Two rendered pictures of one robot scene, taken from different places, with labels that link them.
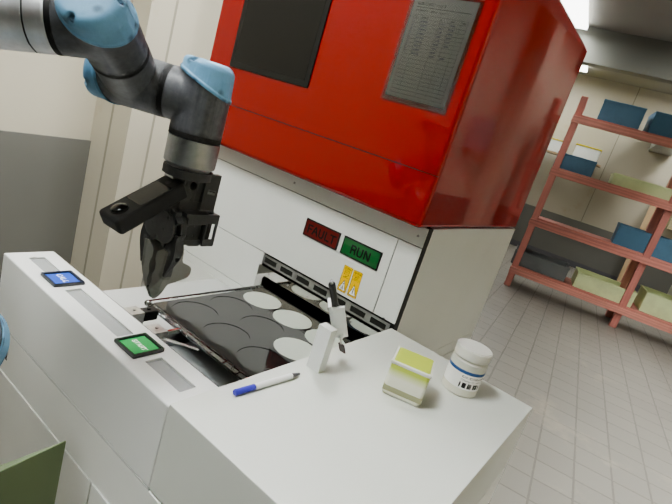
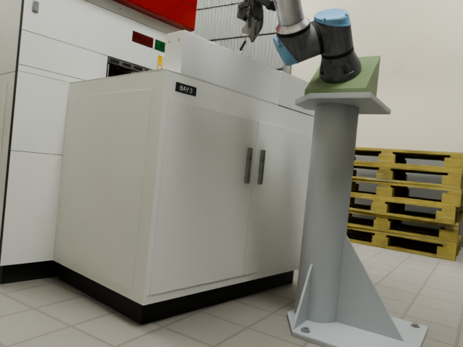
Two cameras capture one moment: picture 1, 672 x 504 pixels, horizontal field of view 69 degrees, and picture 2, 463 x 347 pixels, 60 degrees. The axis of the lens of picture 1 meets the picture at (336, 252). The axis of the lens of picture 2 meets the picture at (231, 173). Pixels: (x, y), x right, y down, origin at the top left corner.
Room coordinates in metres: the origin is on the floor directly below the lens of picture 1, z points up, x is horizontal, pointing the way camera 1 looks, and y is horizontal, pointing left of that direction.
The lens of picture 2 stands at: (0.49, 1.86, 0.53)
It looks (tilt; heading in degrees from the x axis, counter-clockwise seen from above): 1 degrees down; 279
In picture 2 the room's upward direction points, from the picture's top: 6 degrees clockwise
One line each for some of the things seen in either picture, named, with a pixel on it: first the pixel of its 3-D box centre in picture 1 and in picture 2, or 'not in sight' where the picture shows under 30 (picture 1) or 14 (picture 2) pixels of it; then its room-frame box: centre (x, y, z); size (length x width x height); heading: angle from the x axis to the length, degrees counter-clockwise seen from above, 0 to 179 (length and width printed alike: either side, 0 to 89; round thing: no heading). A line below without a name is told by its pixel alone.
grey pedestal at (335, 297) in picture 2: not in sight; (354, 214); (0.26, 0.36, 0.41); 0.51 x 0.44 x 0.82; 156
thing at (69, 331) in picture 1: (92, 347); (228, 73); (0.77, 0.36, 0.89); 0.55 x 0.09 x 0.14; 57
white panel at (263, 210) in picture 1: (281, 243); (116, 49); (1.34, 0.15, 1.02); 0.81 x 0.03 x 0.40; 57
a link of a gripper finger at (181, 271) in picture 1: (173, 273); (252, 32); (0.72, 0.23, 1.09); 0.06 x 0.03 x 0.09; 146
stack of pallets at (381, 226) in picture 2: not in sight; (391, 197); (-0.39, -1.92, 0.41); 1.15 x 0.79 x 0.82; 157
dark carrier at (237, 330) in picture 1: (261, 327); not in sight; (1.04, 0.11, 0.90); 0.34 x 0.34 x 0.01; 57
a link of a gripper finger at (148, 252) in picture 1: (162, 265); (247, 29); (0.73, 0.26, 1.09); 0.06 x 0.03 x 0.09; 146
